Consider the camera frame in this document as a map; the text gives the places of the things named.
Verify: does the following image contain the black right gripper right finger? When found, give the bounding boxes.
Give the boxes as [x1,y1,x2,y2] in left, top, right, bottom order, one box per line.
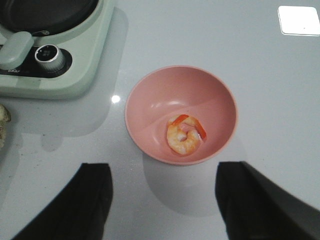
[215,161,320,240]

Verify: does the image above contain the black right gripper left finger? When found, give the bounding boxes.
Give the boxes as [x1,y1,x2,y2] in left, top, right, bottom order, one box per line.
[14,163,113,240]

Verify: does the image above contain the cooked orange shrimp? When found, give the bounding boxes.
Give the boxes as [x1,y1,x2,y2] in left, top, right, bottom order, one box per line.
[166,114,207,155]

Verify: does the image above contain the white bread slice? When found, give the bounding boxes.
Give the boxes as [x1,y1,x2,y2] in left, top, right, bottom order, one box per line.
[0,104,11,149]

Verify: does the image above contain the pink plastic bowl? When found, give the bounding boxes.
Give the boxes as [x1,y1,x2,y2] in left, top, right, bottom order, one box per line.
[124,65,238,166]

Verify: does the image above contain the green breakfast maker base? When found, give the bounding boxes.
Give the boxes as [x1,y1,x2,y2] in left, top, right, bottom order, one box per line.
[0,0,115,99]

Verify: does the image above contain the right silver control knob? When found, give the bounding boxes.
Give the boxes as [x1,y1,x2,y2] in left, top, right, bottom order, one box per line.
[34,44,66,74]

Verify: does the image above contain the black round frying pan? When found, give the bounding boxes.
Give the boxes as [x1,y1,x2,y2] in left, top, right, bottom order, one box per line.
[0,0,98,36]

